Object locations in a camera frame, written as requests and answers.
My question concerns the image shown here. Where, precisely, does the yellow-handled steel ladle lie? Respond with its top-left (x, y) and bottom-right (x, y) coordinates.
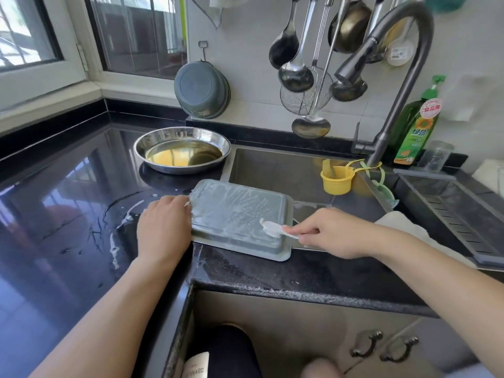
top-left (290, 0), bottom-right (351, 141)

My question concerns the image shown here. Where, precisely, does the round steel basin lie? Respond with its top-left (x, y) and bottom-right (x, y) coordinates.
top-left (132, 125), bottom-right (233, 175)

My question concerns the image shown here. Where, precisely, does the white dish rag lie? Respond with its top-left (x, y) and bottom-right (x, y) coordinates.
top-left (376, 210), bottom-right (477, 268)

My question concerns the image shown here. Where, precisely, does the person's left hand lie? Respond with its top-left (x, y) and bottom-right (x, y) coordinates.
top-left (135, 194), bottom-right (194, 268)

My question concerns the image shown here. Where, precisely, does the green dish soap bottle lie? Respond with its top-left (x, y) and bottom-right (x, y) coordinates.
top-left (387, 73), bottom-right (447, 167)

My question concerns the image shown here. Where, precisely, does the white hanging cloth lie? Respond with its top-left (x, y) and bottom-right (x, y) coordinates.
top-left (187, 0), bottom-right (253, 30)

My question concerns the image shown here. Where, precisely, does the person's right hand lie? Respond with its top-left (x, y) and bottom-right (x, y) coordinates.
top-left (283, 207), bottom-right (383, 260)

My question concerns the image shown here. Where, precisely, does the white cleaning brush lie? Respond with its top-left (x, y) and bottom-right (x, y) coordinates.
top-left (260, 218), bottom-right (300, 241)

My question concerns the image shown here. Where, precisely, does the orange-handled brass ladle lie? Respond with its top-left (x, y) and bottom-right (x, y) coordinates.
top-left (328, 0), bottom-right (373, 55)

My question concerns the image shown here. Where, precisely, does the hanging steel ladles and skimmer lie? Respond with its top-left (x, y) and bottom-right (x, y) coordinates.
top-left (268, 0), bottom-right (302, 71)

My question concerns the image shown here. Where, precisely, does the person's right forearm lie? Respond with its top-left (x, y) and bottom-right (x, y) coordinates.
top-left (370, 228), bottom-right (504, 378)

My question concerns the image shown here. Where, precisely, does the teal hanging towel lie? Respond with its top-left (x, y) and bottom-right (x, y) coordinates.
top-left (425, 0), bottom-right (469, 14)

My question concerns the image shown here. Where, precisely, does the green hanging sponge holder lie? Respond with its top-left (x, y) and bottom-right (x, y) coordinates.
top-left (362, 163), bottom-right (400, 213)

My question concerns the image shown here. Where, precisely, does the clear plastic cup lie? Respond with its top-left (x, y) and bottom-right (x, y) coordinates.
top-left (416, 140), bottom-right (455, 173)

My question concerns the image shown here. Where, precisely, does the black cabinet door handle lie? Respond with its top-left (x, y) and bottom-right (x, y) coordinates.
top-left (380, 336), bottom-right (421, 364)
top-left (350, 330), bottom-right (384, 359)

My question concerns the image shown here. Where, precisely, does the steel gooseneck faucet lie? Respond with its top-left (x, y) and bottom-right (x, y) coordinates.
top-left (334, 2), bottom-right (435, 166)

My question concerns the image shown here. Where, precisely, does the stainless steel sink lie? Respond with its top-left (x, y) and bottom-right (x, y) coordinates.
top-left (219, 145), bottom-right (411, 253)

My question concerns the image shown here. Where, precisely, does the dark green hanging basin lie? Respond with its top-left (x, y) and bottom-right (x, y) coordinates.
top-left (220, 68), bottom-right (233, 117)

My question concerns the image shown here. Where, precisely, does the white dish brush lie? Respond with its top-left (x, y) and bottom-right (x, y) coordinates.
top-left (386, 15), bottom-right (418, 68)

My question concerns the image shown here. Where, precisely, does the grey hanging basin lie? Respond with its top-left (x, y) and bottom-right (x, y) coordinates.
top-left (174, 60), bottom-right (228, 120)

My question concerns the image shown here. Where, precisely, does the steel soup ladle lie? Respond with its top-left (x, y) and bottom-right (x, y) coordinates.
top-left (278, 0), bottom-right (318, 95)

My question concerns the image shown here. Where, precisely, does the yellow hanging sink cup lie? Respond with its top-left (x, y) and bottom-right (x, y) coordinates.
top-left (320, 157), bottom-right (383, 197)

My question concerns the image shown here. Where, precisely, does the person's left forearm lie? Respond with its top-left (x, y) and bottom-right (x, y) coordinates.
top-left (30, 256), bottom-right (186, 378)

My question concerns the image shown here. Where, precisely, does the rectangular steel tray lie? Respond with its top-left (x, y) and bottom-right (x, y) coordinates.
top-left (186, 178), bottom-right (296, 262)

